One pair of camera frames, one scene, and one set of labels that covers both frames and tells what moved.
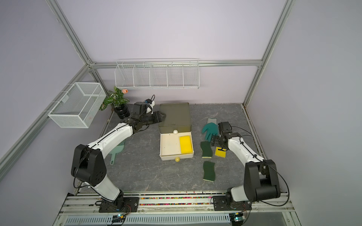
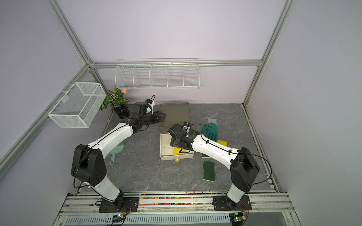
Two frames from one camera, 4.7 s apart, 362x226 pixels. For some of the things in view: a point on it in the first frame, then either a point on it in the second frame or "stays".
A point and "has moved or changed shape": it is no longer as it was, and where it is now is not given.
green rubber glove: (211, 128) stays
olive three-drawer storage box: (178, 117) stays
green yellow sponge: (209, 168) stays
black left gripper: (158, 117) stays
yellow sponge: (186, 146) has moved or changed shape
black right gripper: (214, 141) → (173, 143)
